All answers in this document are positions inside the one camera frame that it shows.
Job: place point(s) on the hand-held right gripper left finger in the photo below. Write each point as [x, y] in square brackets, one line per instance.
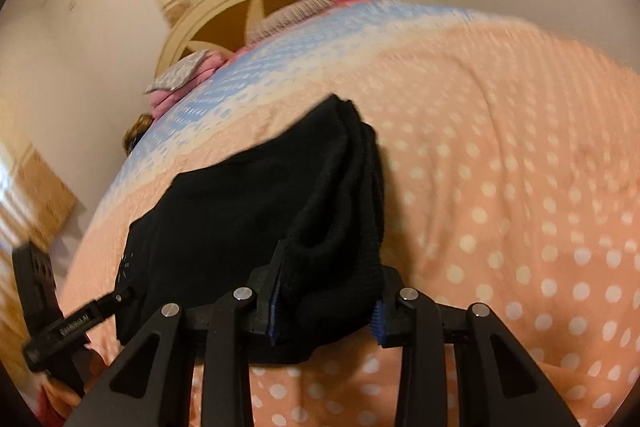
[272, 312]

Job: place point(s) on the brown patterned bag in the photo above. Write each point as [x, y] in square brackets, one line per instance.
[135, 134]

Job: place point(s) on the black pants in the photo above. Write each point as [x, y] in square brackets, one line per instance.
[250, 207]

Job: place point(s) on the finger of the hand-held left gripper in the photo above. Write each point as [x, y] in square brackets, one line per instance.
[117, 298]

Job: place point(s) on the polka dot blanket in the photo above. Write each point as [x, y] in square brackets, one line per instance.
[500, 207]

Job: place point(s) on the grey patterned pillow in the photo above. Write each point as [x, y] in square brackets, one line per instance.
[177, 74]

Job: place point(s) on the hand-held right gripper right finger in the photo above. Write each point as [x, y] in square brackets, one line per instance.
[378, 322]

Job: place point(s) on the cream and brown headboard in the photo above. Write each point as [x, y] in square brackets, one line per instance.
[220, 27]

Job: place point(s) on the striped pillow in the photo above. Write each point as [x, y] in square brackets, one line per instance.
[290, 19]

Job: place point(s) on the pink folded blanket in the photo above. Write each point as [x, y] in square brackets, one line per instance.
[165, 102]

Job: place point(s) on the person's left hand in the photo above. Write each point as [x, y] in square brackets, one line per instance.
[65, 402]

